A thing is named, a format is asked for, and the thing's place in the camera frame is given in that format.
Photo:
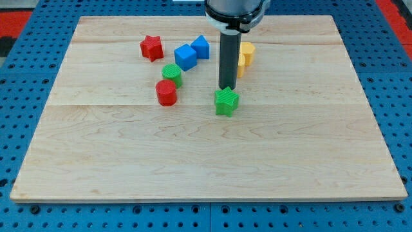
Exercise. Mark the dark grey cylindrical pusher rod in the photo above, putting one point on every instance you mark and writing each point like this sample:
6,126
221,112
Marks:
228,62

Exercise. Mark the green star block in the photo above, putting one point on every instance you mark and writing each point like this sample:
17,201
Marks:
226,101

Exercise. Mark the red star block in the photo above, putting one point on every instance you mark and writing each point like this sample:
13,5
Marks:
151,48

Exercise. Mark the yellow block behind rod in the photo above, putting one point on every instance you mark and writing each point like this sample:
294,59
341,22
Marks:
241,65

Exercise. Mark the yellow hexagon block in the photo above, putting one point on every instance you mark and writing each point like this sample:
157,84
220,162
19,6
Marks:
248,50

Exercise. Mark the blue pentagon block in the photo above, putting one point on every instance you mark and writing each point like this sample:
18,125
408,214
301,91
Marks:
201,47

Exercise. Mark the blue cube block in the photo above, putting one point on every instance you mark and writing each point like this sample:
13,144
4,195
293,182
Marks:
185,57

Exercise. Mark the green cylinder block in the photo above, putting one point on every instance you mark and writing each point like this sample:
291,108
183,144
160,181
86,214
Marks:
173,73

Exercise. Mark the red cylinder block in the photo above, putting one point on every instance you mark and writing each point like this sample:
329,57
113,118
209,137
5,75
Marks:
166,92

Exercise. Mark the light wooden board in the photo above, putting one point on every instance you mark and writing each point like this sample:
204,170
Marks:
303,131

